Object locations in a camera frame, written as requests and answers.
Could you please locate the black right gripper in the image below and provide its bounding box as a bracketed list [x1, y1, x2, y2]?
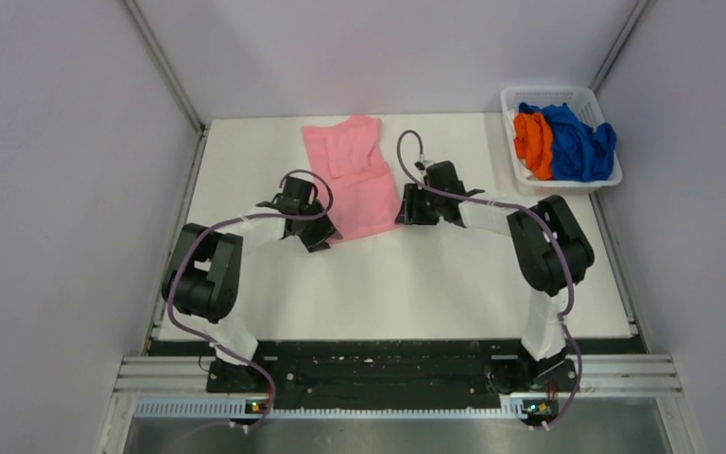
[395, 183, 444, 226]

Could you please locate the pink t shirt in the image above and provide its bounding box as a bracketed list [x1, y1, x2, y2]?
[302, 115, 401, 240]

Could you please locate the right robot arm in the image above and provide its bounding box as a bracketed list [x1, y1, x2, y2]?
[395, 161, 595, 390]

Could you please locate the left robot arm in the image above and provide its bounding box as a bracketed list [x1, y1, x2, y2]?
[161, 170, 341, 391]

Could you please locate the orange t shirt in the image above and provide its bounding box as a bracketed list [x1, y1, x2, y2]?
[513, 112, 554, 181]

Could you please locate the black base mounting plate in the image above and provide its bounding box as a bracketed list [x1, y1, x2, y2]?
[147, 338, 646, 412]

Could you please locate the blue t shirt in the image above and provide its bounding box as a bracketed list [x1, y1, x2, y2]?
[518, 102, 617, 183]

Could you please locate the white plastic laundry basket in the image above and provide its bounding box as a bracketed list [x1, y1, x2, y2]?
[500, 85, 623, 196]

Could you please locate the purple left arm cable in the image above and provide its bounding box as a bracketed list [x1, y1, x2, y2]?
[165, 169, 336, 433]

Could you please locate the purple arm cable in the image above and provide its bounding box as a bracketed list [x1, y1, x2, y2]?
[165, 169, 336, 433]
[395, 130, 584, 433]

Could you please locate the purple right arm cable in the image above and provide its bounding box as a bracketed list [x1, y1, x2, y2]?
[395, 130, 584, 433]

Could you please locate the left aluminium corner post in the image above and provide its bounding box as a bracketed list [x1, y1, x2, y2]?
[118, 0, 207, 136]

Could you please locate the aluminium corner post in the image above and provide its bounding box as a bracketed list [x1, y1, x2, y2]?
[118, 0, 207, 136]
[589, 0, 655, 94]

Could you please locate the white slotted cable duct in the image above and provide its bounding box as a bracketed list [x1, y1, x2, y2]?
[134, 397, 552, 421]

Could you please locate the aluminium frame rail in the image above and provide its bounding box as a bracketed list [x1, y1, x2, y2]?
[579, 354, 683, 398]

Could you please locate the right aluminium corner post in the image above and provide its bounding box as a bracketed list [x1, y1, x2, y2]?
[589, 0, 655, 94]

